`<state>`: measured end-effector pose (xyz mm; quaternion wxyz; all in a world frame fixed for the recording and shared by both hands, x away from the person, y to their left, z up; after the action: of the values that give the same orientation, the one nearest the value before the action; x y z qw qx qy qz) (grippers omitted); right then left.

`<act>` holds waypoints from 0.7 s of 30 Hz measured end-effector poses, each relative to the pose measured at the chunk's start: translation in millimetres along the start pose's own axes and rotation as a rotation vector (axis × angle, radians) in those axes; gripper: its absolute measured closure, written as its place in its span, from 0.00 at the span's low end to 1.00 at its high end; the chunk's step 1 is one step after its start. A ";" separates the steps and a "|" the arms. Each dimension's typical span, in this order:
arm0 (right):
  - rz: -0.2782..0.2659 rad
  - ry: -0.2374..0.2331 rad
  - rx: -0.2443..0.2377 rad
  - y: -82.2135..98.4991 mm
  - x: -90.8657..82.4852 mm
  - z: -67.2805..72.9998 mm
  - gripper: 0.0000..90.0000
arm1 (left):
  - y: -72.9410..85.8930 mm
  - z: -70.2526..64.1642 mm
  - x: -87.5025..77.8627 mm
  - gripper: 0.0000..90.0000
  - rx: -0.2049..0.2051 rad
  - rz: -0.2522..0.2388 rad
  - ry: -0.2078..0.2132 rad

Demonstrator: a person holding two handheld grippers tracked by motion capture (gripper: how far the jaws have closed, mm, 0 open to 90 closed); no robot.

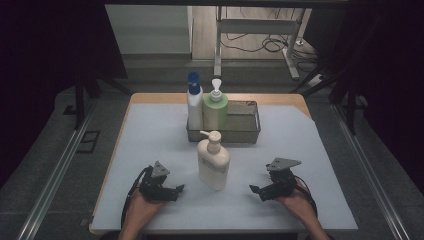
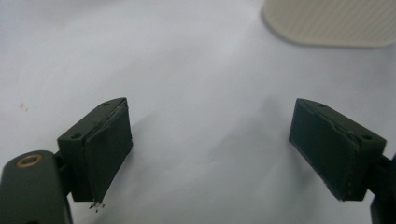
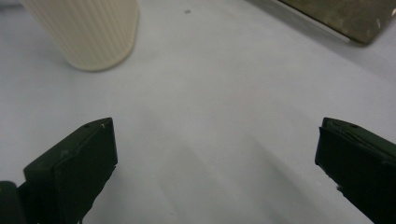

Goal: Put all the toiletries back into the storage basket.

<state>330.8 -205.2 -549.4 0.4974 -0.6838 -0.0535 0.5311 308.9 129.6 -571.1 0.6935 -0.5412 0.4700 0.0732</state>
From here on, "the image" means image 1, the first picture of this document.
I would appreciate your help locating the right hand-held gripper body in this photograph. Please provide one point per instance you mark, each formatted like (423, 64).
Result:
(281, 181)

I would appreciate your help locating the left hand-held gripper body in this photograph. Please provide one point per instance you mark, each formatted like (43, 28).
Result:
(155, 185)

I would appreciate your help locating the cream ribbed cylindrical cup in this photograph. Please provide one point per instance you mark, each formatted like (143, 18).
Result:
(213, 166)

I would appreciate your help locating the grey metal basket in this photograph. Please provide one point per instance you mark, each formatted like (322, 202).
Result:
(243, 123)

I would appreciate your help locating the person's left hand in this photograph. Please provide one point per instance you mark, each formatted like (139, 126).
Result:
(141, 210)

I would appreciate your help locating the person's right hand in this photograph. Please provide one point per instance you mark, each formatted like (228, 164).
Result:
(298, 206)

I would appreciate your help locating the white table mat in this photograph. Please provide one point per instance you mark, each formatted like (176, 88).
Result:
(160, 133)

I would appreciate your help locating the black floor plate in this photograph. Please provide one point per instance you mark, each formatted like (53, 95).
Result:
(88, 141)

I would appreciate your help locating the white bottle with blue cap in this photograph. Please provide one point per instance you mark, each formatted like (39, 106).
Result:
(195, 106)

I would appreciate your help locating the green pump bottle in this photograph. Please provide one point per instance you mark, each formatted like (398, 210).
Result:
(216, 113)

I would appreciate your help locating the wooden table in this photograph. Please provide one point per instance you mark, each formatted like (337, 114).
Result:
(160, 98)

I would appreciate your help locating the black tripod stand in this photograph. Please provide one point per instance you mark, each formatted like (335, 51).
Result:
(336, 83)
(87, 90)

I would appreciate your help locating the white cabinet panel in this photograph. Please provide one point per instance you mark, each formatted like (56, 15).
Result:
(150, 30)

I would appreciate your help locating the dark curtain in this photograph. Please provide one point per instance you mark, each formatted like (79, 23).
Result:
(386, 66)
(43, 66)

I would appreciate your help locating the aluminium floor rail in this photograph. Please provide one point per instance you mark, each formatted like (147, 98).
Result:
(53, 180)
(370, 173)

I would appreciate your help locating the white metal desk frame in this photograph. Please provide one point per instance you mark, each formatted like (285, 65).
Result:
(256, 26)

